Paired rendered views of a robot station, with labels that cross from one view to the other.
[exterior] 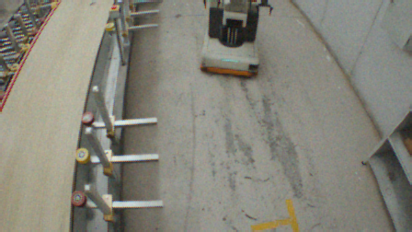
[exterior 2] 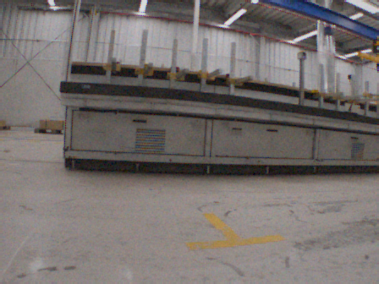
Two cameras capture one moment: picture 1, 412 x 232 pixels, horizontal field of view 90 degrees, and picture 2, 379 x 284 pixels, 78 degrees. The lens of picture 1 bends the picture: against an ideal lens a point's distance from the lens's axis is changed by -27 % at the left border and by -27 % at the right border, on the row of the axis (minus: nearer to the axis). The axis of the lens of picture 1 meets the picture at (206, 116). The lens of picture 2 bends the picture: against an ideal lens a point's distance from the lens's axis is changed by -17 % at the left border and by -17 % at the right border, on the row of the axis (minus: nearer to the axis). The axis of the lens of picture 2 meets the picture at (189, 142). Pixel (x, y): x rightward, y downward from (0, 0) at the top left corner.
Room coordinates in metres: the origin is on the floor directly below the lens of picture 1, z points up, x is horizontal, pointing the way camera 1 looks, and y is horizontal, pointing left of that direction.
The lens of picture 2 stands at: (0.33, -1.70, 0.41)
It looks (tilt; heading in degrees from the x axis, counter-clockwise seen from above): 3 degrees down; 85
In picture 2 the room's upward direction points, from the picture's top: 4 degrees clockwise
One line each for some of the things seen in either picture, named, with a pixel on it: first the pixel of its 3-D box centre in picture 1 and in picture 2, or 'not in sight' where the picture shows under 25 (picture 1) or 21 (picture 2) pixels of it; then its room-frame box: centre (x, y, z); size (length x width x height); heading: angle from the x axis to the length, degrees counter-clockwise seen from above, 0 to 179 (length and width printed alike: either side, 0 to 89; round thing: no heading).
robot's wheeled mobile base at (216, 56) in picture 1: (230, 49); not in sight; (2.54, -0.24, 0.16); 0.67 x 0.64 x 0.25; 177
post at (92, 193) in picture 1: (104, 207); (173, 67); (0.36, 0.46, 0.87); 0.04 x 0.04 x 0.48; 10
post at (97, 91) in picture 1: (106, 118); (232, 68); (0.85, 0.54, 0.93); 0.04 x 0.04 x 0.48; 10
